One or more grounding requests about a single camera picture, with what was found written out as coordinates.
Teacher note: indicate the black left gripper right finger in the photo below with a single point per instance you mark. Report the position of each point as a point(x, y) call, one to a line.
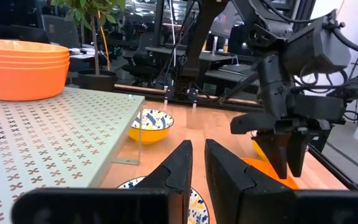
point(225, 180)

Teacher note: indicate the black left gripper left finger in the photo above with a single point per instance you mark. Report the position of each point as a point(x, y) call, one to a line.
point(179, 174)

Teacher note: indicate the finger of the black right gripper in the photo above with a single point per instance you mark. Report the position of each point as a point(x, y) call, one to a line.
point(273, 155)
point(297, 155)

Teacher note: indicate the yellow floral ceramic bowl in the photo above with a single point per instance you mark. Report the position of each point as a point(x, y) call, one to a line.
point(257, 151)
point(197, 208)
point(154, 123)

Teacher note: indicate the orange plastic bowl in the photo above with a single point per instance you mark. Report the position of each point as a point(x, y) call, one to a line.
point(26, 57)
point(26, 62)
point(17, 46)
point(20, 82)
point(258, 166)

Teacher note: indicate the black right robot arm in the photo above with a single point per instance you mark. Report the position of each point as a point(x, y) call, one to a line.
point(315, 46)

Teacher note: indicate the black plant pot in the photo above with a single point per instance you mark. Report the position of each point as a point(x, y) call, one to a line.
point(96, 81)

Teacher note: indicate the green perforated metal shelf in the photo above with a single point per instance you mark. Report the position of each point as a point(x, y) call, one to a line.
point(57, 140)

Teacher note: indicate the grey office chair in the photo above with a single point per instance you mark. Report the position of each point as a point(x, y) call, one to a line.
point(61, 31)

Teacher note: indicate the green leafy plant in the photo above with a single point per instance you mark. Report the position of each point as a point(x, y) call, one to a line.
point(85, 7)

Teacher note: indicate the black metal table frame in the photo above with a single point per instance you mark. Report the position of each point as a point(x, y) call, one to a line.
point(194, 46)

